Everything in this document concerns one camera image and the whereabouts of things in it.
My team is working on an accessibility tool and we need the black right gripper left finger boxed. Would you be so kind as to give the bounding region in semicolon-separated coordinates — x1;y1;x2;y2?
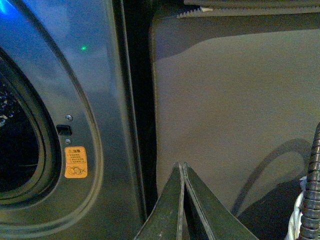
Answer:
134;162;185;240

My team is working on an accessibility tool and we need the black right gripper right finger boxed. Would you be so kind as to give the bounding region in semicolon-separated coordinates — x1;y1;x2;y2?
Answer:
183;163;257;240

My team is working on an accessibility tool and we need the steel washing machine drum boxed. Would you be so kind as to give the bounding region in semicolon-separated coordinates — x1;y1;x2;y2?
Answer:
0;74;39;193

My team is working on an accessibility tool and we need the dark grey washing machine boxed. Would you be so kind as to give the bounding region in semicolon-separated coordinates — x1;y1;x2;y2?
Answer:
0;0;157;240

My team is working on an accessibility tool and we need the clear plastic bag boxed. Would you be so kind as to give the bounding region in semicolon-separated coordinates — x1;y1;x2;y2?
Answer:
284;176;307;240

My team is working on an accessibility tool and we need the orange warning sticker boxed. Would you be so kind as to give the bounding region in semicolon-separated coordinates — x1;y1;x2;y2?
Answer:
64;146;88;179

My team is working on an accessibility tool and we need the black corrugated cable conduit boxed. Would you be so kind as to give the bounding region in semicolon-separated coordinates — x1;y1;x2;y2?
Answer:
298;121;320;240

